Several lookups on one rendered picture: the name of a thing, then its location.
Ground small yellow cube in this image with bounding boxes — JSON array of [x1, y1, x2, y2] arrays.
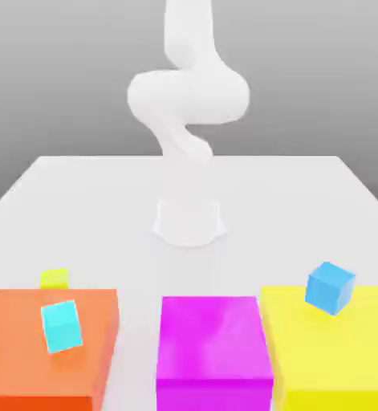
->
[[39, 267, 70, 290]]

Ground small blue cube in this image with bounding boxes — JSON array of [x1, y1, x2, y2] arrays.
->
[[304, 261, 357, 317]]

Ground small cyan cube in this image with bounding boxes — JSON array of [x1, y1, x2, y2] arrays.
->
[[40, 299, 83, 355]]

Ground large magenta box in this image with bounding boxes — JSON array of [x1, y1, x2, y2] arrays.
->
[[155, 295, 275, 411]]

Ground large yellow box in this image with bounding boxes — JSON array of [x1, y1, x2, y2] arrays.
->
[[259, 284, 378, 411]]

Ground large orange box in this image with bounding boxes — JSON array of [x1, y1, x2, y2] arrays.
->
[[0, 287, 120, 411]]

